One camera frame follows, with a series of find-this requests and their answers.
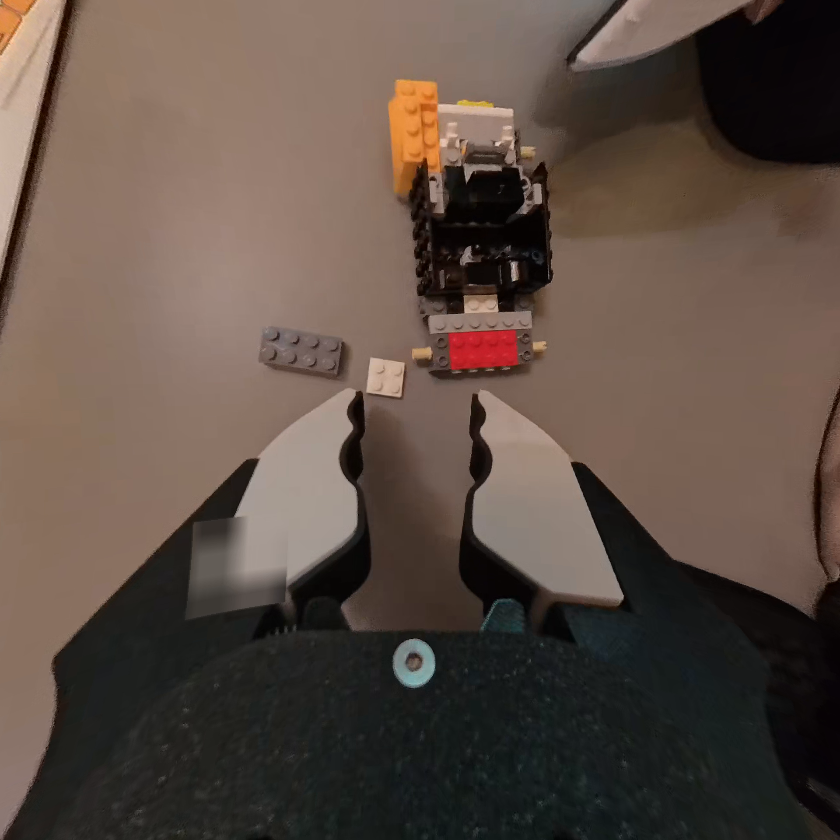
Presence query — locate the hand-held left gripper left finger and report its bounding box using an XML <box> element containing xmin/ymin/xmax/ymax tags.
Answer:
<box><xmin>233</xmin><ymin>387</ymin><xmax>373</xmax><ymax>618</ymax></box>

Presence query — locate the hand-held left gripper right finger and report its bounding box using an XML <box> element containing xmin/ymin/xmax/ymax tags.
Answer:
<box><xmin>458</xmin><ymin>389</ymin><xmax>626</xmax><ymax>624</ymax></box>

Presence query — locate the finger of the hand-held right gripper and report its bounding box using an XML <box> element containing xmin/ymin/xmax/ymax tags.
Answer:
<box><xmin>566</xmin><ymin>0</ymin><xmax>756</xmax><ymax>73</ymax></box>

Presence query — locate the white square brick plate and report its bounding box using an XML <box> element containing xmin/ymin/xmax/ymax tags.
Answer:
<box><xmin>365</xmin><ymin>356</ymin><xmax>406</xmax><ymax>398</ymax></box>

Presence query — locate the toy brick car model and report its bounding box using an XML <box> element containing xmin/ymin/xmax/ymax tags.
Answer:
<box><xmin>388</xmin><ymin>79</ymin><xmax>553</xmax><ymax>378</ymax></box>

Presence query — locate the grey desk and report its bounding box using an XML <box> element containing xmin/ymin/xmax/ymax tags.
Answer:
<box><xmin>0</xmin><ymin>0</ymin><xmax>840</xmax><ymax>840</ymax></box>

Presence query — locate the person's dark fleece jacket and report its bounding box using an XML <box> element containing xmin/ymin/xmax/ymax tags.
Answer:
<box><xmin>682</xmin><ymin>561</ymin><xmax>840</xmax><ymax>840</ymax></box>

